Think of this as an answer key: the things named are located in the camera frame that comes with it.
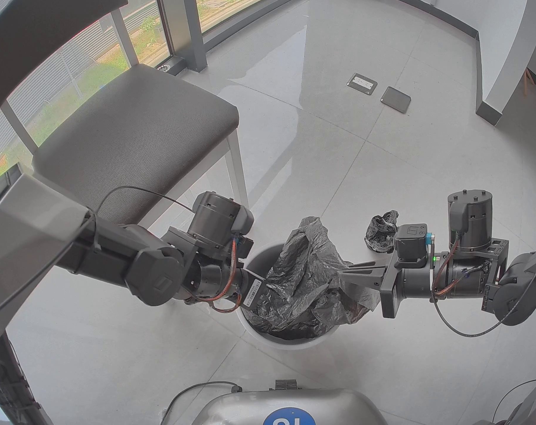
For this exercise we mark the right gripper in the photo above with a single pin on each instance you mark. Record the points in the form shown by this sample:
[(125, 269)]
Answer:
[(414, 284)]

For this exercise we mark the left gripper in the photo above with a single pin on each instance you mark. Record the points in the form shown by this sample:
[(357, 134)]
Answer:
[(252, 292)]

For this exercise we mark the black plastic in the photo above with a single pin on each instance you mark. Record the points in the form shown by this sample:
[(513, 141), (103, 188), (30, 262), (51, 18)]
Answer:
[(381, 235)]

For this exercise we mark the black plastic bag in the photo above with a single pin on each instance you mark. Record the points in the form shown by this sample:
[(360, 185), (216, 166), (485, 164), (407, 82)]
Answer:
[(303, 272)]

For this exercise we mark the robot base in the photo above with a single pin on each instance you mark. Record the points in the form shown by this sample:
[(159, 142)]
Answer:
[(294, 407)]

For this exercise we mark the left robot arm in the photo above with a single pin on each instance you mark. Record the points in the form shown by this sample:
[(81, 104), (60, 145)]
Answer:
[(37, 246)]

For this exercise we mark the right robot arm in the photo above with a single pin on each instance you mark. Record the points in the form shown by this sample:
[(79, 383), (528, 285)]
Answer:
[(469, 219)]

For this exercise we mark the white trash bin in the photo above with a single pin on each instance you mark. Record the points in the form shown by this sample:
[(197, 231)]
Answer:
[(290, 346)]

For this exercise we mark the grey padded chair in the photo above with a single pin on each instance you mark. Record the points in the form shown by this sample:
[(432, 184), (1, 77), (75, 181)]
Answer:
[(130, 126)]

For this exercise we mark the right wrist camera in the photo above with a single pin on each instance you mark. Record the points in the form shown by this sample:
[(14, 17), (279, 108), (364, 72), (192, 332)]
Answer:
[(410, 241)]

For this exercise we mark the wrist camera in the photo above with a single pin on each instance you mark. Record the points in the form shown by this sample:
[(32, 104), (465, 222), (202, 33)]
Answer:
[(410, 241), (243, 222)]

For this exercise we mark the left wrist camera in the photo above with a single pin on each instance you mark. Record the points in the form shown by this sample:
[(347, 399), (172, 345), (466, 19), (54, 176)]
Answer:
[(243, 222)]

